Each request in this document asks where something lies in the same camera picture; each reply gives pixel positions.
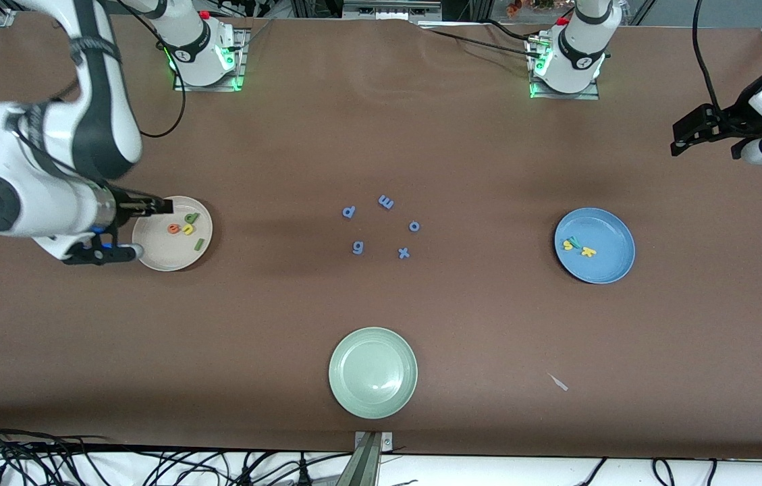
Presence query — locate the beige round plate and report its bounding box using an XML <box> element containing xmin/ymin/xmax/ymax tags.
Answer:
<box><xmin>132</xmin><ymin>196</ymin><xmax>213</xmax><ymax>272</ymax></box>

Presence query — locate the blue round plate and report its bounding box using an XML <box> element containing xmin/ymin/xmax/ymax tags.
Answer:
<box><xmin>554</xmin><ymin>207</ymin><xmax>636</xmax><ymax>284</ymax></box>

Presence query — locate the pale green round plate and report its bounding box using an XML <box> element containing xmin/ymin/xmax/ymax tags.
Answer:
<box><xmin>328</xmin><ymin>327</ymin><xmax>418</xmax><ymax>420</ymax></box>

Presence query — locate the grey metal box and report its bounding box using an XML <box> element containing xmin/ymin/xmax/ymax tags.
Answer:
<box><xmin>342</xmin><ymin>0</ymin><xmax>443</xmax><ymax>21</ymax></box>

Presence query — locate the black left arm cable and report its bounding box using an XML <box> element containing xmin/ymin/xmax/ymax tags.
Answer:
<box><xmin>693</xmin><ymin>0</ymin><xmax>722</xmax><ymax>109</ymax></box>

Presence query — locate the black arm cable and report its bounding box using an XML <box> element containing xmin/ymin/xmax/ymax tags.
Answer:
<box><xmin>693</xmin><ymin>0</ymin><xmax>722</xmax><ymax>109</ymax></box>
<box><xmin>114</xmin><ymin>0</ymin><xmax>186</xmax><ymax>138</ymax></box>

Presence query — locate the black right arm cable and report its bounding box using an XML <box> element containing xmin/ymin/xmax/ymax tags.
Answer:
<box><xmin>114</xmin><ymin>0</ymin><xmax>186</xmax><ymax>138</ymax></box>

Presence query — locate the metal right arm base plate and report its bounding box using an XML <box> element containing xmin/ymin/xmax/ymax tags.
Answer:
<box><xmin>173</xmin><ymin>28</ymin><xmax>246</xmax><ymax>92</ymax></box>

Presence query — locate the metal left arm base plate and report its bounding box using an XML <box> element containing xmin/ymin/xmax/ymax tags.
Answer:
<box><xmin>529</xmin><ymin>37</ymin><xmax>601</xmax><ymax>101</ymax></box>

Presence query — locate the black table cable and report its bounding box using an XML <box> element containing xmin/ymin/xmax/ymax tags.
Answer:
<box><xmin>419</xmin><ymin>27</ymin><xmax>540</xmax><ymax>60</ymax></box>
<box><xmin>479</xmin><ymin>19</ymin><xmax>533</xmax><ymax>43</ymax></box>

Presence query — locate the black cable tangle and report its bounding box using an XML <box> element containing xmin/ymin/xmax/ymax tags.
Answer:
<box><xmin>0</xmin><ymin>415</ymin><xmax>354</xmax><ymax>486</ymax></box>

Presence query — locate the grey metal camera mount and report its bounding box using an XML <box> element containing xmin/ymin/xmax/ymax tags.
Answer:
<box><xmin>337</xmin><ymin>431</ymin><xmax>393</xmax><ymax>486</ymax></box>

